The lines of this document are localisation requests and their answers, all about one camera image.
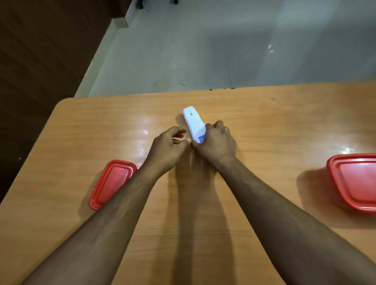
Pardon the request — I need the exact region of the person's right hand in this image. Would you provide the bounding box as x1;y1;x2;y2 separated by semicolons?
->
191;120;237;165

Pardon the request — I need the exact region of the person's right forearm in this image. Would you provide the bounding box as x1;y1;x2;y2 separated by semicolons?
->
210;156;376;285

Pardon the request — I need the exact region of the red plastic container lid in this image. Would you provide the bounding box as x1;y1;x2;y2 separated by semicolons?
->
89;160;137;211

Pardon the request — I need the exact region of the white plastic tube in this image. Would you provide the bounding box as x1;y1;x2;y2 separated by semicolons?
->
182;106;206;144

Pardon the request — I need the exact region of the person's left forearm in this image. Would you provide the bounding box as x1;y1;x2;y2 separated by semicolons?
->
21;160;174;285

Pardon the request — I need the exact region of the person's left hand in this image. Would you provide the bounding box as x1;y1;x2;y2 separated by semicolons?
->
146;126;190;174

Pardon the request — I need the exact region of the wooden table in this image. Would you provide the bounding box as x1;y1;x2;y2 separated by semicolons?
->
0;82;376;285

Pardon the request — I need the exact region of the red lidded plastic container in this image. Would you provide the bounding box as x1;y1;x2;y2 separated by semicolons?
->
326;153;376;212

